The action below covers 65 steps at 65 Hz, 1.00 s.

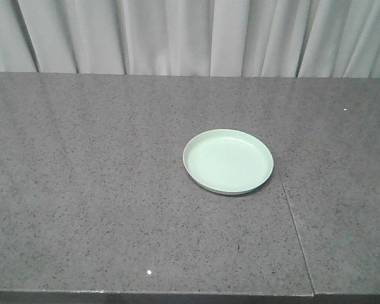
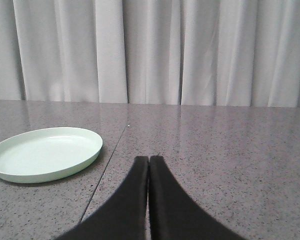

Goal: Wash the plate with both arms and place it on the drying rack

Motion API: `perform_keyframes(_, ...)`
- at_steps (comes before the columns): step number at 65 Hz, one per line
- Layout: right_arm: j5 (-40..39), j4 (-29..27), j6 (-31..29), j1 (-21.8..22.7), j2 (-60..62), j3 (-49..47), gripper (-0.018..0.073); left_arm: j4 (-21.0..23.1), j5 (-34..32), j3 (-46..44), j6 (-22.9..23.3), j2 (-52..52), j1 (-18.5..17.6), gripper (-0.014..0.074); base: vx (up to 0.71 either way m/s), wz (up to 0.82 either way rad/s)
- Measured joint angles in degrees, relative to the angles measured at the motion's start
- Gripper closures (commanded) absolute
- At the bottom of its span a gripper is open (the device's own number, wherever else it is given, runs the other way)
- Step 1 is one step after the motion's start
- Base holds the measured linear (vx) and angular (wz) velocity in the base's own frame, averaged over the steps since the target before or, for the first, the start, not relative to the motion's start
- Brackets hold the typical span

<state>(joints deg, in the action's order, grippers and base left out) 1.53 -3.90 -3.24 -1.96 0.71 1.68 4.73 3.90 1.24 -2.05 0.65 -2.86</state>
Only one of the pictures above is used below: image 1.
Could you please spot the light green round plate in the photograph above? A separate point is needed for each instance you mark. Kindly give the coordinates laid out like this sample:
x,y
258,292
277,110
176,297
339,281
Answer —
x,y
227,161

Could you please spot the white pleated curtain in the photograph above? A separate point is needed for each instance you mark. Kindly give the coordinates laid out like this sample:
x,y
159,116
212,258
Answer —
x,y
204,38

